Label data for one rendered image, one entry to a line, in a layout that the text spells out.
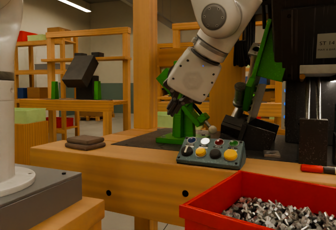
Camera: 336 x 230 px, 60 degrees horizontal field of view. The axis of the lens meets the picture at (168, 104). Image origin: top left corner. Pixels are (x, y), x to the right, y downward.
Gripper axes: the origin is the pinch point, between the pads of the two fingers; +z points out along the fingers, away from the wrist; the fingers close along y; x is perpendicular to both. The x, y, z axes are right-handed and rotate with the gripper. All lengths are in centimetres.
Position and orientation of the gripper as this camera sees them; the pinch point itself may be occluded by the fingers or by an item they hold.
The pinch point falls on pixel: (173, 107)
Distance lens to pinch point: 73.0
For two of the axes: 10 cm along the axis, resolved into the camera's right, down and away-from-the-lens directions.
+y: 8.8, 4.4, 1.6
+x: 0.6, -4.4, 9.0
